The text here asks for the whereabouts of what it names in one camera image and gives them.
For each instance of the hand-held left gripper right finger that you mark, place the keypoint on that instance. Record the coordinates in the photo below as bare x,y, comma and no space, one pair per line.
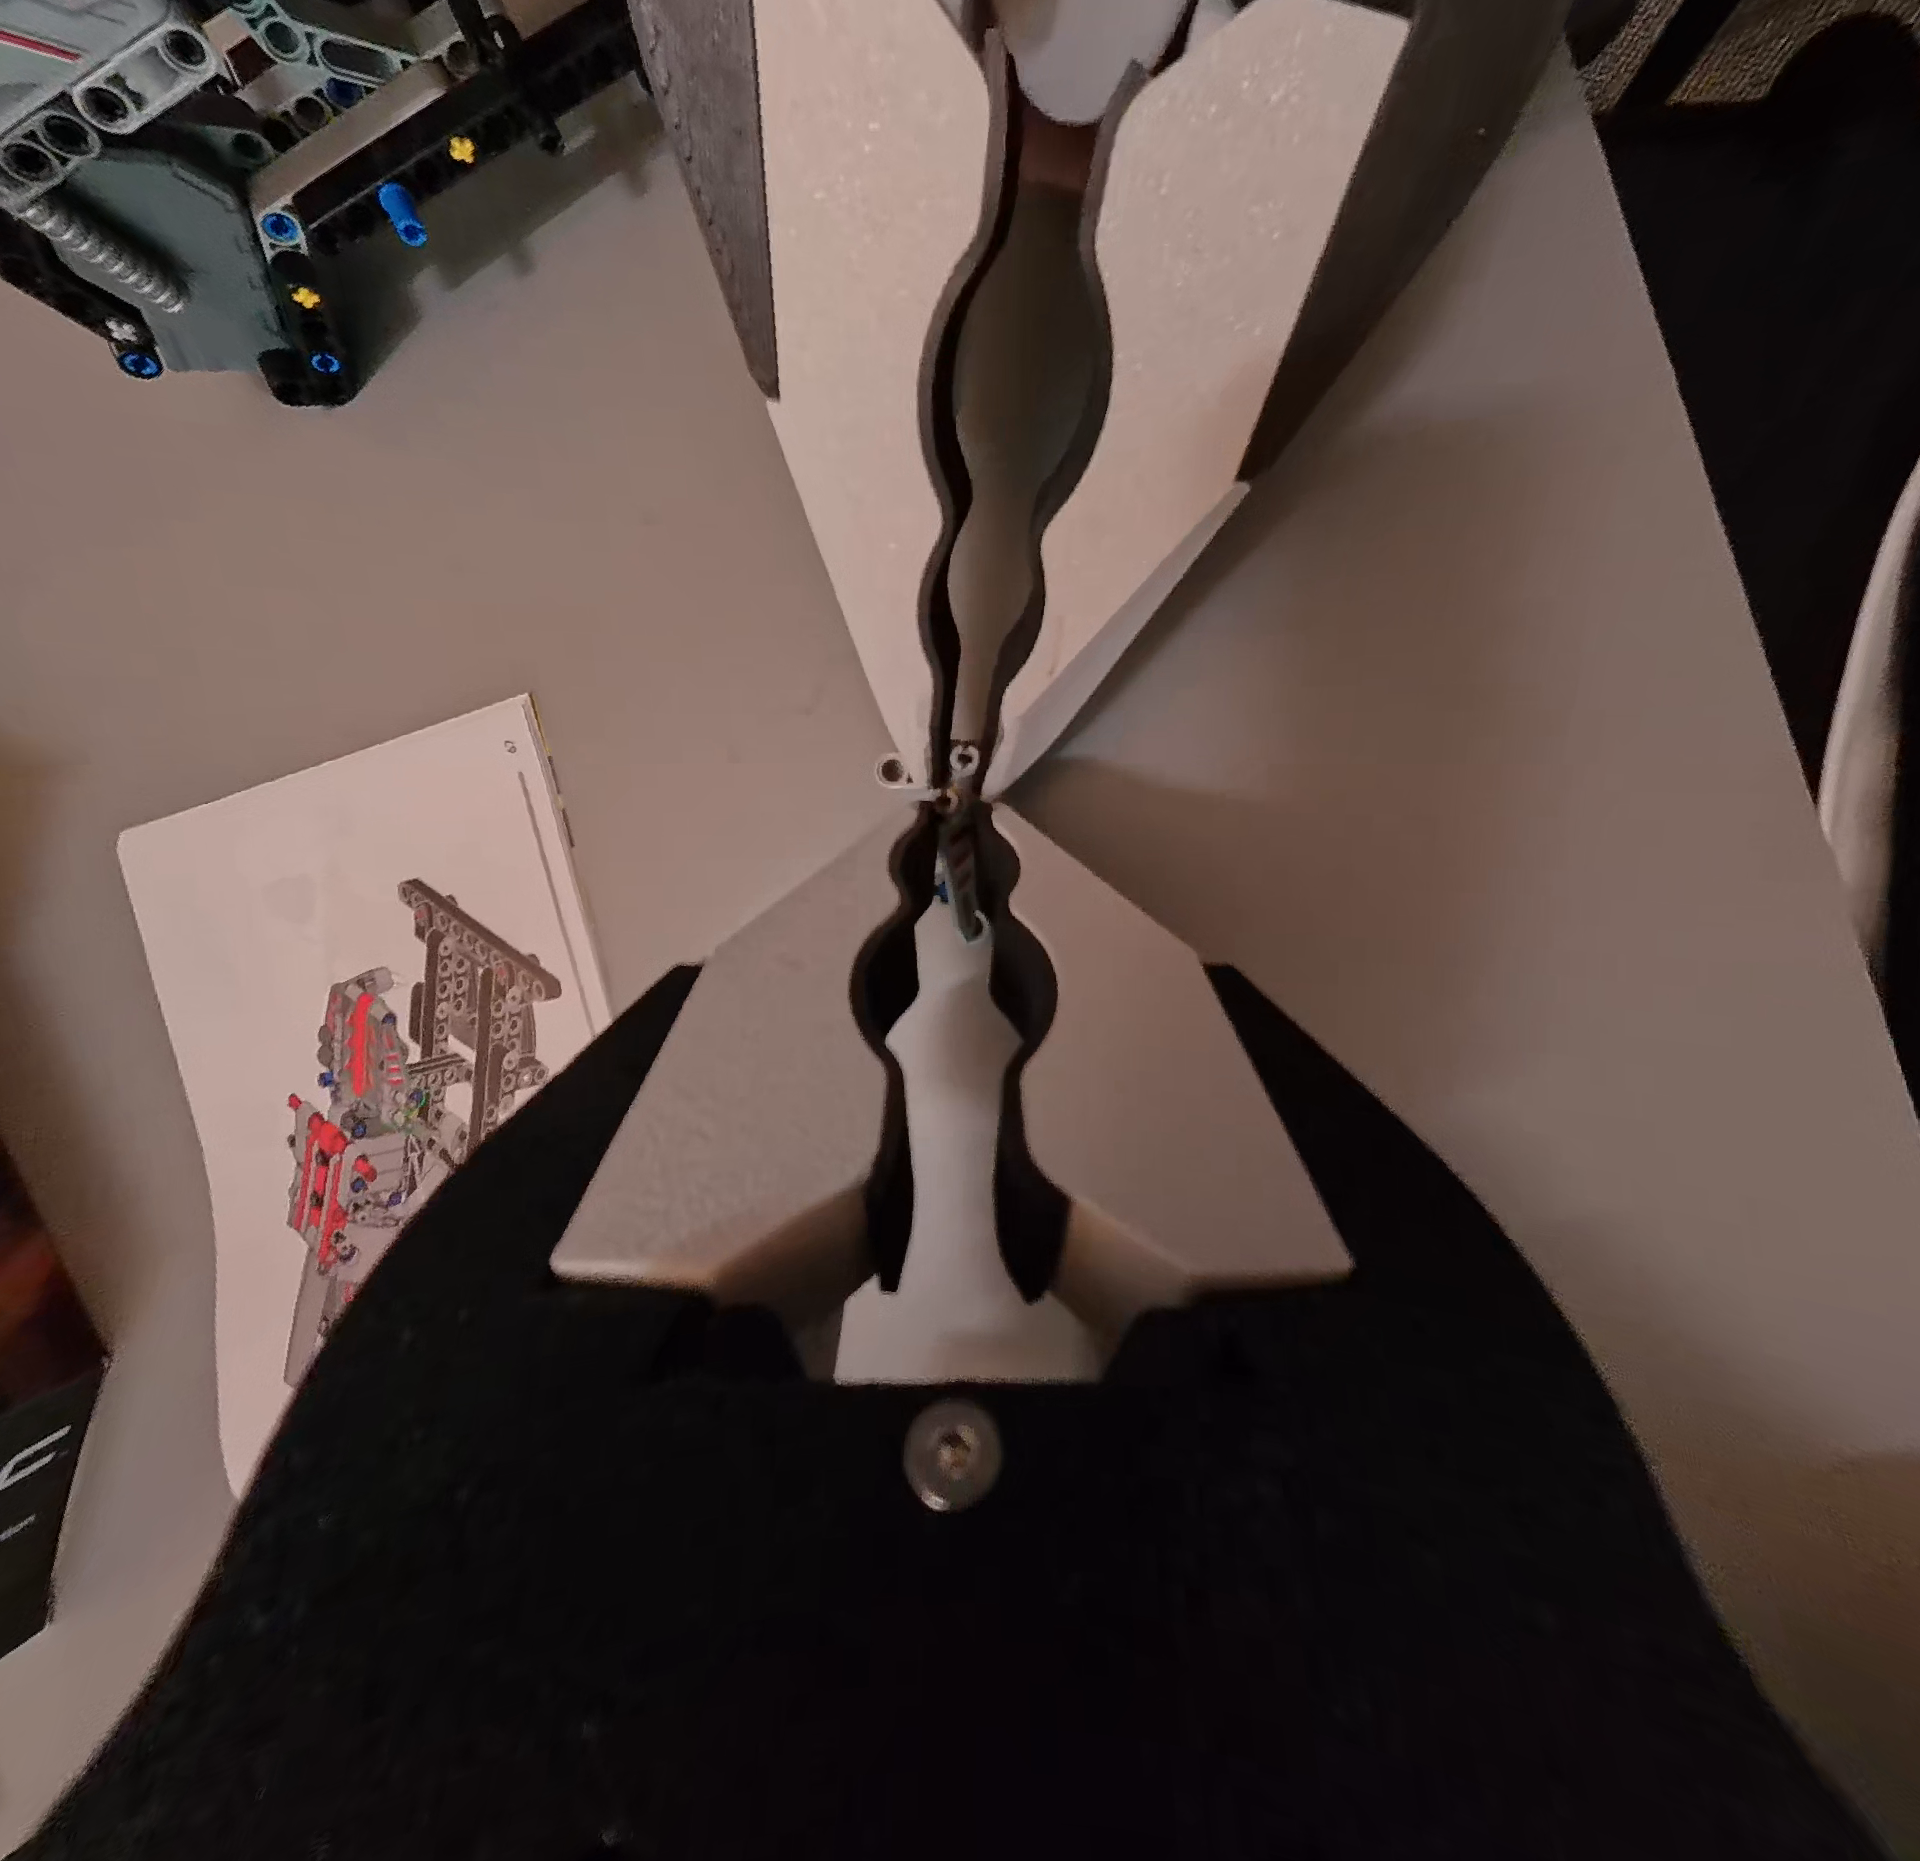
1187,1126

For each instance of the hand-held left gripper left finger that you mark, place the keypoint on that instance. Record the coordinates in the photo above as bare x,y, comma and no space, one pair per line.
719,1126

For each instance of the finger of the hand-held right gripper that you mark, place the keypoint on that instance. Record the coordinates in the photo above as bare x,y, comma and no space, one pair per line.
1247,242
854,318

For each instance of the small grey beam piece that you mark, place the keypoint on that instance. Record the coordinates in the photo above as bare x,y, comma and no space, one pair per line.
962,870

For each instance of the white building instruction booklet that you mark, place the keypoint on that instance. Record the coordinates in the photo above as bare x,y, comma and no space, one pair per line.
299,857

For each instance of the dark cloth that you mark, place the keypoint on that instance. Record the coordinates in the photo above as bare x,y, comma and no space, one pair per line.
1771,392

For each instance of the grey building block vehicle model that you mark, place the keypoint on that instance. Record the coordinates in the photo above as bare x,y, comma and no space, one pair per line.
196,106

